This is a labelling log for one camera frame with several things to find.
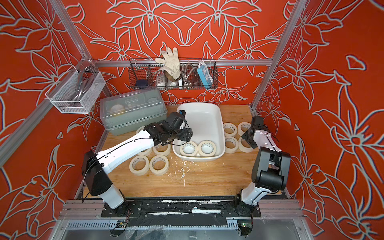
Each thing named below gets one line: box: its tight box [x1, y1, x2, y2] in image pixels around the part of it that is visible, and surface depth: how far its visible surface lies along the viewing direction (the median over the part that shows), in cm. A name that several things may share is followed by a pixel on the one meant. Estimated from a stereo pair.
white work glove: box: [155, 47, 182, 80], surface depth 90 cm
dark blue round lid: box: [136, 79, 149, 89], surface depth 102 cm
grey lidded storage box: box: [100, 89, 168, 136], surface depth 97 cm
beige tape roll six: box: [198, 140, 217, 157], surface depth 95 cm
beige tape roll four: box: [238, 136, 254, 153], surface depth 94 cm
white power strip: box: [156, 75, 166, 87], surface depth 96 cm
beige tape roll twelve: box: [180, 141, 198, 157], surface depth 93 cm
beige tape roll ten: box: [237, 121, 252, 137], surface depth 103 cm
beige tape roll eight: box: [152, 143, 171, 156], surface depth 92 cm
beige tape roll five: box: [224, 136, 239, 154], surface depth 97 cm
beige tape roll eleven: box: [223, 122, 238, 137], surface depth 106 cm
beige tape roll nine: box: [149, 155, 170, 176], surface depth 88 cm
